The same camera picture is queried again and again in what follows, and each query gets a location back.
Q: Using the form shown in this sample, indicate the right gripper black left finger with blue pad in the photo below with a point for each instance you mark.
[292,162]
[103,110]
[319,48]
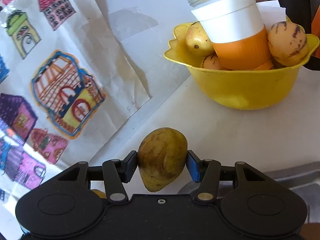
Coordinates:
[114,173]

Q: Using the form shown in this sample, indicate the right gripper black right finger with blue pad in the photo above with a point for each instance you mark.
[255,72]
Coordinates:
[207,173]

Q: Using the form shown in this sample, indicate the green-yellow oval fruit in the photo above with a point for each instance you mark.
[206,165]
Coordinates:
[161,157]

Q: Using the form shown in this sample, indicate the brown-yellow oval fruit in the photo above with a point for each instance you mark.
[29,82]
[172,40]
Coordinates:
[101,194]

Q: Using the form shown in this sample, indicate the white printed tablecloth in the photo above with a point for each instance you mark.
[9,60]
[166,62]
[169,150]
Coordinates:
[279,137]

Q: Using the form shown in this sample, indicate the yellow plastic bowl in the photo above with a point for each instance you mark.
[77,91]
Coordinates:
[239,89]

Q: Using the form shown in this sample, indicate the metal rectangular tray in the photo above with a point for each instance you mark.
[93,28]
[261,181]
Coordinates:
[253,204]

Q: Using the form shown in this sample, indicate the houses drawing paper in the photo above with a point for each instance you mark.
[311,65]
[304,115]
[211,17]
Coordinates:
[66,88]

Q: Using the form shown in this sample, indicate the small pepino in bowl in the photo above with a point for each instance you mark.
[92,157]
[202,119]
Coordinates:
[212,62]

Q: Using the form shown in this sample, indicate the yellow pear in bowl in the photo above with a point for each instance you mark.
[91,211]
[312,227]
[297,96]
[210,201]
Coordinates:
[198,42]

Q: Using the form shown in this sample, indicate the white orange cup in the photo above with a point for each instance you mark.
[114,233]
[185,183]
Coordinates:
[236,31]

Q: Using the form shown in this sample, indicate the striped pepino in bowl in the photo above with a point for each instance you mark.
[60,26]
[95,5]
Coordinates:
[287,43]

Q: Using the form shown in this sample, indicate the woman in orange dress poster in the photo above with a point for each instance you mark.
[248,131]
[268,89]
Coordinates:
[315,26]

